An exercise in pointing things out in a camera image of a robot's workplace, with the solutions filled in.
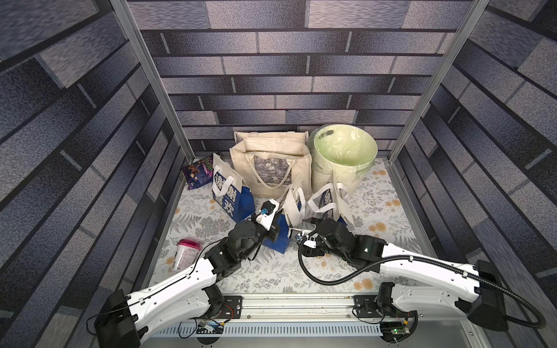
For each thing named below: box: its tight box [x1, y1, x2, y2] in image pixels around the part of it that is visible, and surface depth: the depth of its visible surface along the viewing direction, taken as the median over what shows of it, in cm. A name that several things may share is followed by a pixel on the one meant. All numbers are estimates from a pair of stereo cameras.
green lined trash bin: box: [306, 123, 378, 197], surface depth 94 cm
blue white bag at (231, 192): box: [211, 152, 257, 223], surface depth 88 cm
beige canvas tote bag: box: [229, 130, 313, 198], surface depth 95 cm
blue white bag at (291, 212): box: [261, 187, 307, 255], surface depth 73 cm
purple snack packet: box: [182, 154, 214, 190], surface depth 109 cm
